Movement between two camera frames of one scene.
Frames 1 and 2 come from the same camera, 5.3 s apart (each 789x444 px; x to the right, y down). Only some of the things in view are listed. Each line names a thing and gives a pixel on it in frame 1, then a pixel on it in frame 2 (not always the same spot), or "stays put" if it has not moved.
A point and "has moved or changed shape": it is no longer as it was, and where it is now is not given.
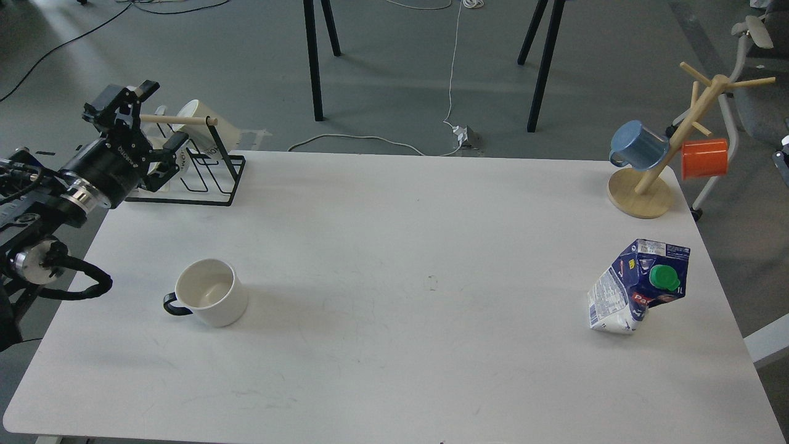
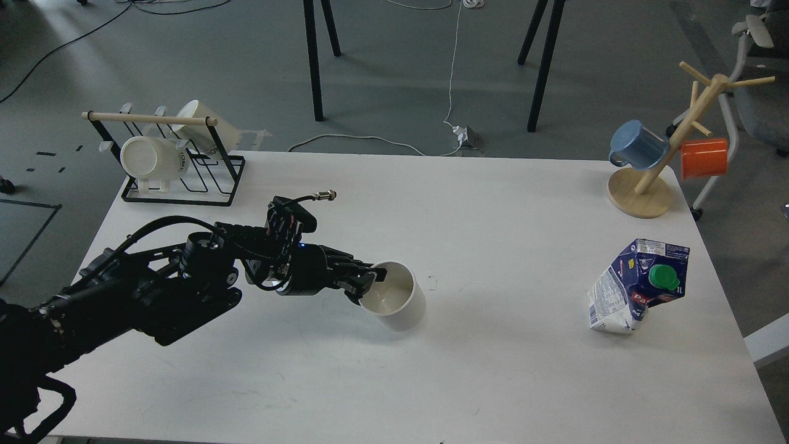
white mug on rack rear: (201, 135) stays put
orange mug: (704, 158) stays put
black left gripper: (110, 171) → (292, 267)
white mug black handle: (216, 291) has moved or changed shape
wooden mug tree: (648, 193) stays put
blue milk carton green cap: (648, 273) stays put
